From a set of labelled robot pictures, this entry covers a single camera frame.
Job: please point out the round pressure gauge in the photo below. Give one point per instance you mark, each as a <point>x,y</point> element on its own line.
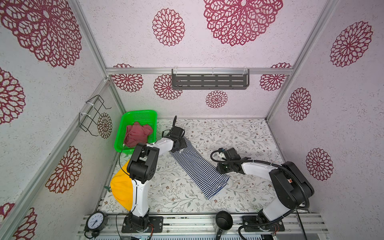
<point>95,223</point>

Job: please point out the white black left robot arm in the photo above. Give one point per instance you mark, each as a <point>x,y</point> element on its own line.
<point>143,164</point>

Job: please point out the maroon tank top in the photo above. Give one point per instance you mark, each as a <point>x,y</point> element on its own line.
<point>136,134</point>

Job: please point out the blue white striped tank top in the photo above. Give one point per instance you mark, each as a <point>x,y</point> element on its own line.
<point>204,174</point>

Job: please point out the grey wall shelf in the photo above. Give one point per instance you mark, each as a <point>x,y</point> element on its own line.
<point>189,81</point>

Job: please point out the green plastic basket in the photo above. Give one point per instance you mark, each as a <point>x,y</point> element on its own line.
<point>144,117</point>

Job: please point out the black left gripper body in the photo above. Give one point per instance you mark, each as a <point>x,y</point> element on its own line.
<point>182,144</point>

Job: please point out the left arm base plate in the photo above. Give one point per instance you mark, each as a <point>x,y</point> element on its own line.
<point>134,225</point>

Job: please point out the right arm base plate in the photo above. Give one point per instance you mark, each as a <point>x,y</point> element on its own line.
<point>254,223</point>

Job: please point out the yellow hat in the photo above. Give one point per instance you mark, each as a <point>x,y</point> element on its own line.
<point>123,190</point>

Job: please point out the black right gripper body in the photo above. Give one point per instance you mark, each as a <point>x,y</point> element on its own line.
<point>224,167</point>

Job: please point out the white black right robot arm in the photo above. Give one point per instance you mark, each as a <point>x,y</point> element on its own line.
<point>293,190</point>

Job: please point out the black wire wall rack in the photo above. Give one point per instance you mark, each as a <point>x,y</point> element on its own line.
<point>96,121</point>

